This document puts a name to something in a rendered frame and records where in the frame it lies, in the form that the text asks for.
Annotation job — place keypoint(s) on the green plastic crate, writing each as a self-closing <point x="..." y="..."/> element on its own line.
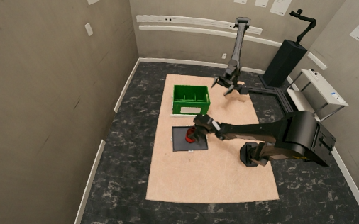
<point x="183" y="96"/>

